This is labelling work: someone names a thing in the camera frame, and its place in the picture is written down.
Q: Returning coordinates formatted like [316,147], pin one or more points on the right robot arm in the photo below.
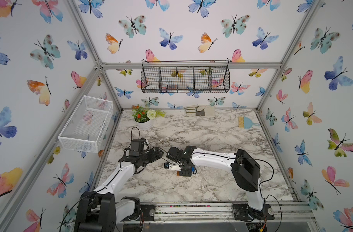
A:
[245,170]

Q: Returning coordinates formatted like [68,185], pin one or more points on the blue hand brush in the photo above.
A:
[246,123]

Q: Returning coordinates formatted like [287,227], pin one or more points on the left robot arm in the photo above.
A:
[100,210]

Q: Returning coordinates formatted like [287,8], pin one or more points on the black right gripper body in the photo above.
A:
[183,173]

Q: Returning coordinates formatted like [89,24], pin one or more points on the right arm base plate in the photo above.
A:
[245,213]

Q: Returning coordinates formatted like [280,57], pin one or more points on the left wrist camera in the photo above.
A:
[138,147]

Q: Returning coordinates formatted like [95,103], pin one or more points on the white mesh basket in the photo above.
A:
[85,129]

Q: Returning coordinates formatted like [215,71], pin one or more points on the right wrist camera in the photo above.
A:
[172,166]

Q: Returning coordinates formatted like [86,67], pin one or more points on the black wire basket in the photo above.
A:
[185,77]

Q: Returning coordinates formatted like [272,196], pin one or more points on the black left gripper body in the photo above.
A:
[149,156]

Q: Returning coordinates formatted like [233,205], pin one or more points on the white flower pot plant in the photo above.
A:
[144,116]

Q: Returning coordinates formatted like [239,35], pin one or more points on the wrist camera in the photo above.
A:
[172,166]
[138,147]

